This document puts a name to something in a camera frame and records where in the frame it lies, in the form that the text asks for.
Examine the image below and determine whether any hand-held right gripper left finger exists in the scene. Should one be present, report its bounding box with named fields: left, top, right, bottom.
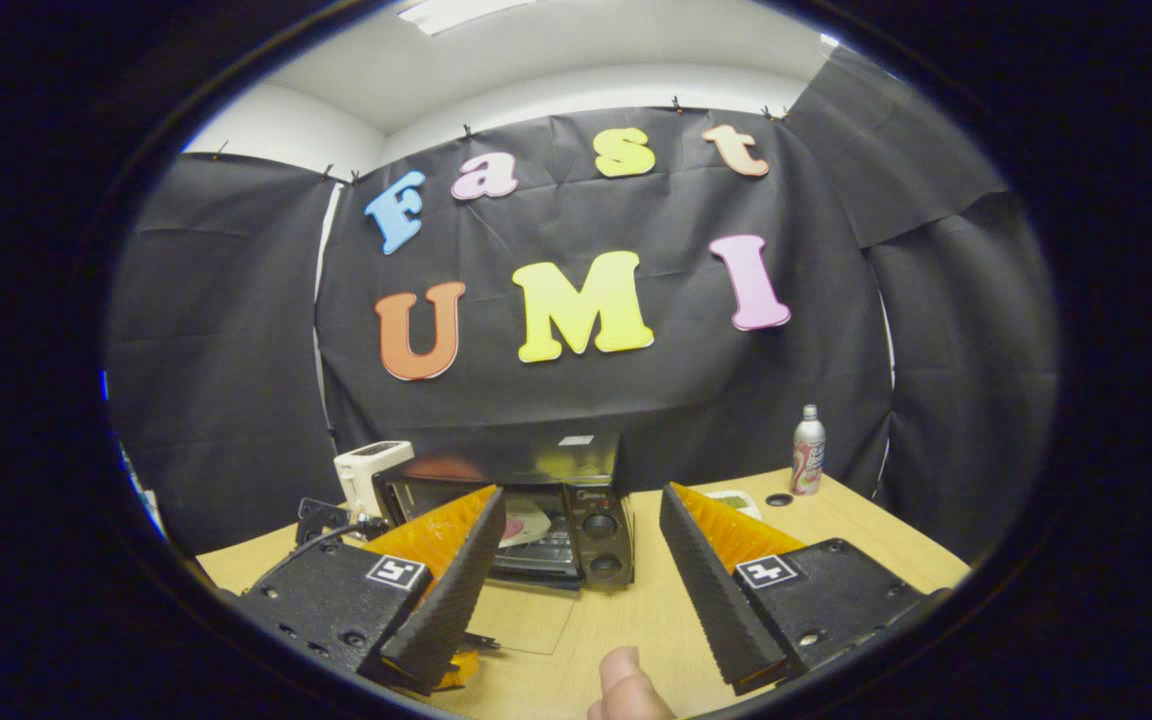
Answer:
left=236, top=485, right=507, bottom=696

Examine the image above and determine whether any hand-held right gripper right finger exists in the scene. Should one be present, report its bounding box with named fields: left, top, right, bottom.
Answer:
left=658, top=482, right=927, bottom=696

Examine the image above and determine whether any cream square food tray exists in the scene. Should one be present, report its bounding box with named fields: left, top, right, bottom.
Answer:
left=498, top=498, right=555, bottom=548

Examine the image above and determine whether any black electric oven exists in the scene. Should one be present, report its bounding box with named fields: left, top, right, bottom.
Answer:
left=373, top=432, right=637, bottom=657

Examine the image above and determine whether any white compartment food tray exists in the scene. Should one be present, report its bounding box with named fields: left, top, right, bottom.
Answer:
left=706, top=488, right=765, bottom=523

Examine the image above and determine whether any white toaster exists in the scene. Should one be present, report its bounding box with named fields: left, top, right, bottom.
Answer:
left=334, top=441, right=415, bottom=521

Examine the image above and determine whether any silver drink bottle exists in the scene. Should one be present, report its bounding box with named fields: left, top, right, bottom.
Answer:
left=792, top=404, right=827, bottom=496

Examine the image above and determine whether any black backdrop cloth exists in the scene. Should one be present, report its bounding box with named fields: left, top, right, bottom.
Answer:
left=106, top=45, right=1062, bottom=566

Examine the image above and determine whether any ceiling light panel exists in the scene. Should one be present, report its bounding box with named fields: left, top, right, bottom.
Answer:
left=398, top=0, right=537, bottom=37

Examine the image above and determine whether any black cable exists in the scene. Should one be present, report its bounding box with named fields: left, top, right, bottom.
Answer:
left=254, top=522, right=382, bottom=593

